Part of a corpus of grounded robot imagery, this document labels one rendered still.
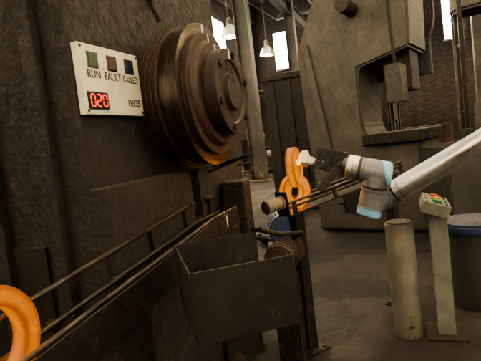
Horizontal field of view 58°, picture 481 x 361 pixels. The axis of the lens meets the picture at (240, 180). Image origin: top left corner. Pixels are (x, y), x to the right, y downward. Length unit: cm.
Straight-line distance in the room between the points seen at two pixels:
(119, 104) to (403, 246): 132
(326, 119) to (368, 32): 82
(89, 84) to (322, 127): 317
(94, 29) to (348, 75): 306
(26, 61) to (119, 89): 24
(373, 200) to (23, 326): 122
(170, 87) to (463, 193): 248
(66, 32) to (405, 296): 165
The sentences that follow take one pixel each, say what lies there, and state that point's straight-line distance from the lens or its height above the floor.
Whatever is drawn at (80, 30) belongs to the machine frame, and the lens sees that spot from 125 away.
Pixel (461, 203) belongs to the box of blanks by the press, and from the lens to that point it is 337.
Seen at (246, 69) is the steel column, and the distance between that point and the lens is 1054.
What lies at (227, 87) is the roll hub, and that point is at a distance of 142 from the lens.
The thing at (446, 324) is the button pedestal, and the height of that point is 6.
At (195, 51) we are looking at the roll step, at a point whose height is 124.
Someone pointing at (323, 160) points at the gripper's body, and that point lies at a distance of 168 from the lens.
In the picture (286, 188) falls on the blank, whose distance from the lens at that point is 185.
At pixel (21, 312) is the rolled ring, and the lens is 85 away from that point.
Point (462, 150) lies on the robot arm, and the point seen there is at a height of 83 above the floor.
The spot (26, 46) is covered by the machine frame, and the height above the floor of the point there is 124.
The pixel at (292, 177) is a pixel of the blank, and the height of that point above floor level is 79.
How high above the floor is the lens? 94
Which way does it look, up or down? 5 degrees down
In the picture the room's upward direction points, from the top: 7 degrees counter-clockwise
